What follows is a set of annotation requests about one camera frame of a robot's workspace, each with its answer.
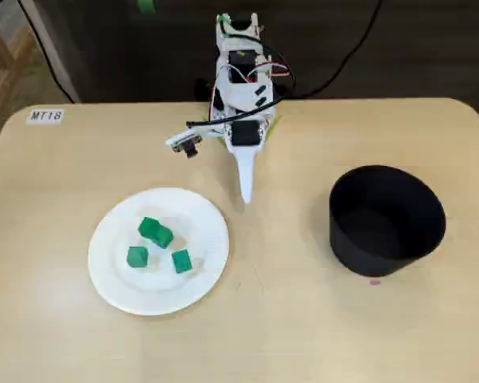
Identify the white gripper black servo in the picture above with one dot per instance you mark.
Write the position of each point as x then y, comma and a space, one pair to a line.
245, 136

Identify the green cube block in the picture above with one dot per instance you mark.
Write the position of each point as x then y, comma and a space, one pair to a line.
147, 226
162, 237
137, 257
182, 261

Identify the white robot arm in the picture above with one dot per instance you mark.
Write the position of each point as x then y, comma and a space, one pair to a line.
235, 91

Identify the white paper plate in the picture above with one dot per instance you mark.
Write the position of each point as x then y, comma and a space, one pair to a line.
159, 293

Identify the black round pot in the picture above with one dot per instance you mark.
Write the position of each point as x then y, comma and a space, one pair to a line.
383, 255

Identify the small pink sticker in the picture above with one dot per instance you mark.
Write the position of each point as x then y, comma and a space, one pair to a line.
375, 282

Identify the white MT18 label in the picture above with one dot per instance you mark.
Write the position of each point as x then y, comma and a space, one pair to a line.
45, 116

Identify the wrist camera on white mount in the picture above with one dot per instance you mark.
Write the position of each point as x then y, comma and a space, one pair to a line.
183, 140

